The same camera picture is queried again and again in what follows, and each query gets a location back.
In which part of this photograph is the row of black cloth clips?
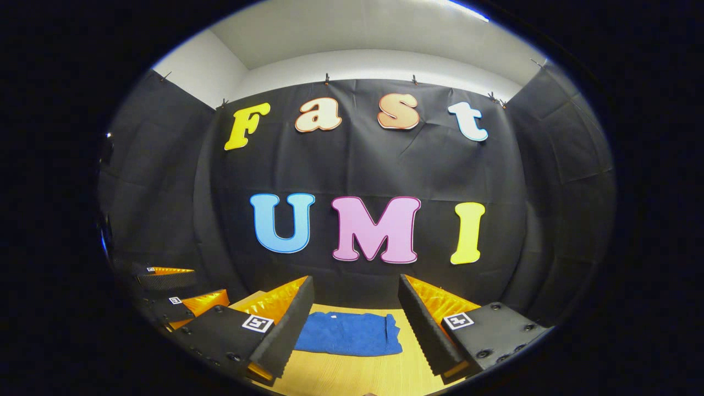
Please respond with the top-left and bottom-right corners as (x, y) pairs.
(158, 58), (548, 108)

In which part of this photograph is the black backdrop cloth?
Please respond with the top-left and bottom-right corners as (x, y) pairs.
(98, 60), (617, 331)

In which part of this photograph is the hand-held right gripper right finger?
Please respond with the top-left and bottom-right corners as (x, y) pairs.
(397, 274), (551, 384)

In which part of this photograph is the blue corduroy jacket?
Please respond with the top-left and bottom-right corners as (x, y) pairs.
(294, 311), (403, 357)

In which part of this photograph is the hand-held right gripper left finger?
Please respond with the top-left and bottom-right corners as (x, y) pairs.
(165, 275), (316, 386)

